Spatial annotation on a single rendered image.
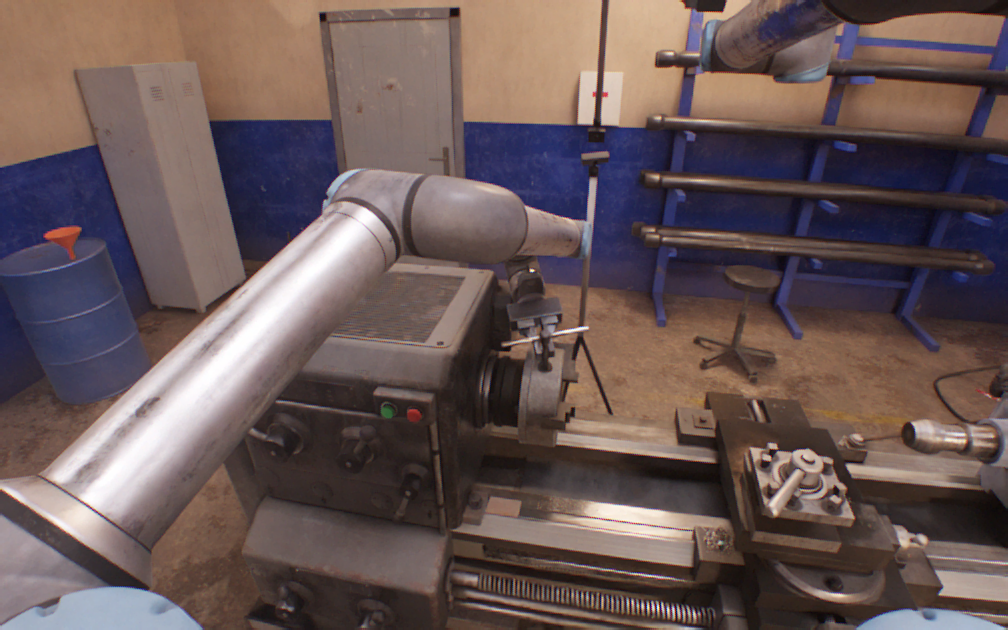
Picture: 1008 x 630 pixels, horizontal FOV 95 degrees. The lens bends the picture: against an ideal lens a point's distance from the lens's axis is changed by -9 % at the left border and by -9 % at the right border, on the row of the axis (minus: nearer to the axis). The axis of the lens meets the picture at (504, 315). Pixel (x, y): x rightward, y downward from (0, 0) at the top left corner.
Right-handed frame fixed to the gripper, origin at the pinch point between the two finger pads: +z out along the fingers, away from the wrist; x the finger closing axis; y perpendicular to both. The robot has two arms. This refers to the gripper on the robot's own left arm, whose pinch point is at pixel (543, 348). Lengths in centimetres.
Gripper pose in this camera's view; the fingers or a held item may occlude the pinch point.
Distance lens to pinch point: 118.3
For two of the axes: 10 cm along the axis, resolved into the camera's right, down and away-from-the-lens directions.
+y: 0.5, 6.4, 7.7
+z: 1.6, 7.5, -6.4
